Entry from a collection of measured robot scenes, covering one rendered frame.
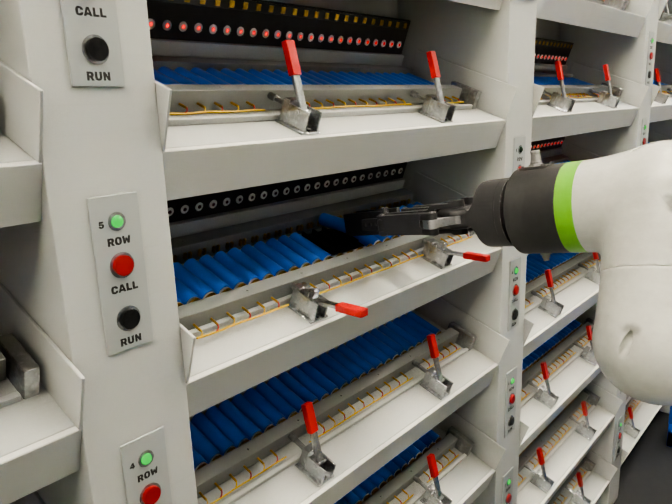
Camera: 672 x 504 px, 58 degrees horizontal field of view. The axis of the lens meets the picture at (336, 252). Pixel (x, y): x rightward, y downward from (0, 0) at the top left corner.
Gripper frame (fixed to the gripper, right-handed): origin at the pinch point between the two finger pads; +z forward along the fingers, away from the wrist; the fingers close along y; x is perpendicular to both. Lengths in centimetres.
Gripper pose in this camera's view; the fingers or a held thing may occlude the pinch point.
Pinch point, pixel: (372, 222)
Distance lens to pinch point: 79.6
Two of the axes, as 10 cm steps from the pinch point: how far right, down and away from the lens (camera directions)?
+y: -6.6, 2.0, -7.2
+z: -7.4, 0.2, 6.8
